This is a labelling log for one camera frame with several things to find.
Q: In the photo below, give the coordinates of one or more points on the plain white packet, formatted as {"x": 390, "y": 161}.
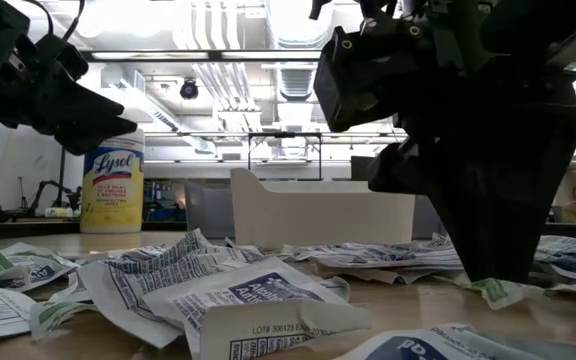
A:
{"x": 383, "y": 275}

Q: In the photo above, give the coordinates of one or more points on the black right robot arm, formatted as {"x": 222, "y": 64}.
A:
{"x": 528, "y": 25}

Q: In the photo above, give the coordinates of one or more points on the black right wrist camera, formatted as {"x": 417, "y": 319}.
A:
{"x": 353, "y": 85}

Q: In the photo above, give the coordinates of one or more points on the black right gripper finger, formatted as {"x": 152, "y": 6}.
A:
{"x": 528, "y": 210}
{"x": 475, "y": 230}

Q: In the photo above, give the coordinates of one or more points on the grey translucent plastic bin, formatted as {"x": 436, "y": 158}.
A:
{"x": 208, "y": 210}
{"x": 425, "y": 220}

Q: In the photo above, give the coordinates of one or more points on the black ceiling camera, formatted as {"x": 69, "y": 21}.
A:
{"x": 189, "y": 90}

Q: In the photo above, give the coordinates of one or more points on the blue striped bandage packet pile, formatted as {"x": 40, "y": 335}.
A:
{"x": 358, "y": 252}

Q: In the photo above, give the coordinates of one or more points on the Lysol wipes canister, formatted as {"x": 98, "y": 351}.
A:
{"x": 113, "y": 200}

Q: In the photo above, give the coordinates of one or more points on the black background robot arm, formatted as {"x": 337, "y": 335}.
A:
{"x": 43, "y": 190}

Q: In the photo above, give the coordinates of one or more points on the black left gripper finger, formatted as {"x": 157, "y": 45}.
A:
{"x": 88, "y": 102}
{"x": 98, "y": 135}

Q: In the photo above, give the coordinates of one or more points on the black monitor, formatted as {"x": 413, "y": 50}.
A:
{"x": 360, "y": 167}

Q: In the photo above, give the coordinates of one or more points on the green white packet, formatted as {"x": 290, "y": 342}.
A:
{"x": 498, "y": 297}

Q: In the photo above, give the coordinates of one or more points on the white lot number packet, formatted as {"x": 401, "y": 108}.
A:
{"x": 268, "y": 335}

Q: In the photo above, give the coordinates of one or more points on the black tripod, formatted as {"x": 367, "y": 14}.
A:
{"x": 61, "y": 175}

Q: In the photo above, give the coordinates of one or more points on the silver ventilation duct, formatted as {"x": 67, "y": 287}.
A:
{"x": 295, "y": 80}

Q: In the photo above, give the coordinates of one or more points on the green striped strip packet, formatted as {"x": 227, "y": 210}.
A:
{"x": 53, "y": 315}

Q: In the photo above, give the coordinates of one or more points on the white plastic bin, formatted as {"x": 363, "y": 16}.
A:
{"x": 318, "y": 215}

